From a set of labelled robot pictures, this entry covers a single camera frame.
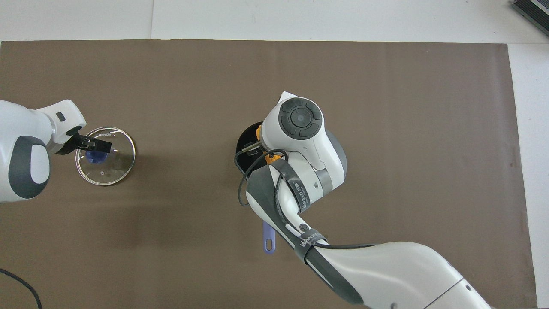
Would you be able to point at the brown table mat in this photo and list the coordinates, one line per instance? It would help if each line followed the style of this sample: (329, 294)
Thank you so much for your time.
(386, 107)

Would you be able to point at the glass lid with blue knob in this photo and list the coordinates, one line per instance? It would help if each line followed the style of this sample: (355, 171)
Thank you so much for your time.
(116, 167)

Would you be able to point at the yellow corn cob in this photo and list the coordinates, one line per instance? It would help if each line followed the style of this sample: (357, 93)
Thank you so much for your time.
(259, 133)

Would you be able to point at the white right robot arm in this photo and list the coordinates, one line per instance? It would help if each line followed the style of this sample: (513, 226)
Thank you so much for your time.
(300, 141)

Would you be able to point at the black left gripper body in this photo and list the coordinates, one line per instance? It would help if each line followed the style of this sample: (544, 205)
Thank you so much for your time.
(75, 142)

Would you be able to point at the black ribbed device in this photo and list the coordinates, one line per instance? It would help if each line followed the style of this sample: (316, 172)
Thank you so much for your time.
(534, 13)

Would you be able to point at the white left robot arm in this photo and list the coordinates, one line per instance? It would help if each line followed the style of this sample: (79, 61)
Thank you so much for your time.
(21, 128)

